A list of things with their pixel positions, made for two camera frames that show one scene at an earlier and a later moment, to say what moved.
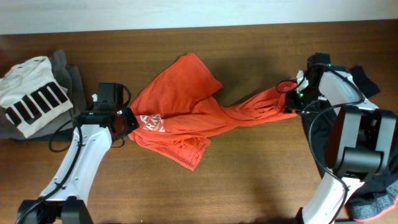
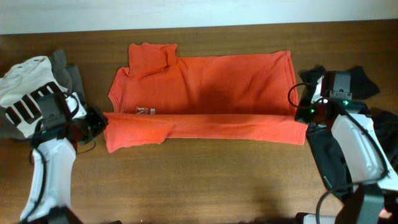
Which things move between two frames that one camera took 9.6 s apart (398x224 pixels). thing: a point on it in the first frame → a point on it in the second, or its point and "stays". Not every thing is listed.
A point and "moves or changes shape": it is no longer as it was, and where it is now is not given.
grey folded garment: x=71 y=76 stays
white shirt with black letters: x=30 y=96 stays
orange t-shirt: x=171 y=105 moves or changes shape
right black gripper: x=290 y=102 → x=301 y=114
